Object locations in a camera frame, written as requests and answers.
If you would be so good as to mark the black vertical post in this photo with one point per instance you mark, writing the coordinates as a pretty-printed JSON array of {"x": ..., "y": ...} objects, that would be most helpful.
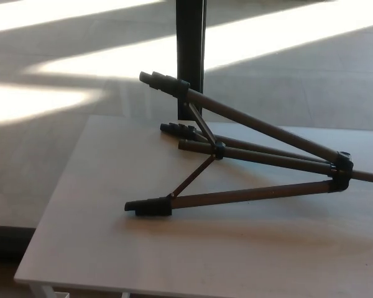
[{"x": 189, "y": 46}]

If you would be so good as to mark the bronze and black camera tripod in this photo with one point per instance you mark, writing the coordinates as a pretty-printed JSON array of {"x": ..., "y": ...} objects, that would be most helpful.
[{"x": 255, "y": 192}]

